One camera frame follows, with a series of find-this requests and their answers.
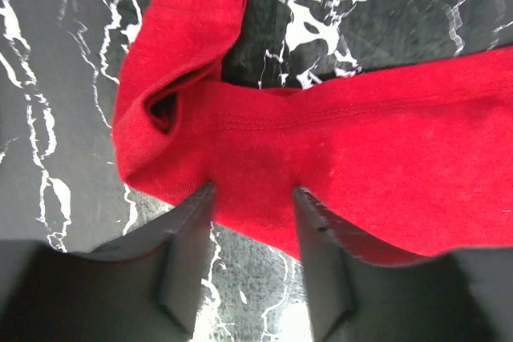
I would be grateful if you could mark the red t-shirt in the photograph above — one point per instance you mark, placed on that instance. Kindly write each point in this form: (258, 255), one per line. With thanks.
(419, 156)

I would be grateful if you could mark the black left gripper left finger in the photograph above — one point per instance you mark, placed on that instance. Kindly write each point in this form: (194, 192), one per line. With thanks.
(143, 286)

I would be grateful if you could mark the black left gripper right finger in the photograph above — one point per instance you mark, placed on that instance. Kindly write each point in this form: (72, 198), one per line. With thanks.
(361, 288)

